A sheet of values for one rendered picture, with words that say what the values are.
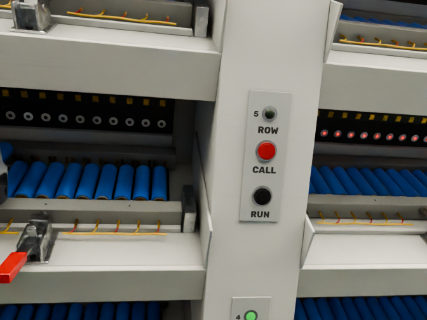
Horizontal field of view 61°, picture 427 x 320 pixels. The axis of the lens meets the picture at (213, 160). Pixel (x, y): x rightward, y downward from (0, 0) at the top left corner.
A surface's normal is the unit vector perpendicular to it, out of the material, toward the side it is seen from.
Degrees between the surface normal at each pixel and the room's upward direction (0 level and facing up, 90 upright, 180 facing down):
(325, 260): 22
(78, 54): 112
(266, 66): 90
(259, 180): 90
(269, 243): 90
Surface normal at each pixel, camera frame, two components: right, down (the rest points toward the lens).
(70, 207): 0.12, -0.84
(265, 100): 0.15, 0.18
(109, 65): 0.11, 0.53
